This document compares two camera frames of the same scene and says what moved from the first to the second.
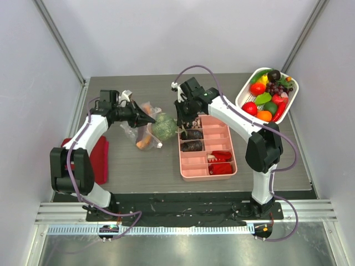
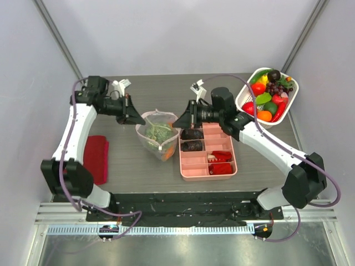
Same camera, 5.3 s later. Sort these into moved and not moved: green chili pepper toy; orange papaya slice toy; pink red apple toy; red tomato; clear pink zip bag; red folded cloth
Moved: clear pink zip bag; orange papaya slice toy
Not moved: red tomato; pink red apple toy; green chili pepper toy; red folded cloth
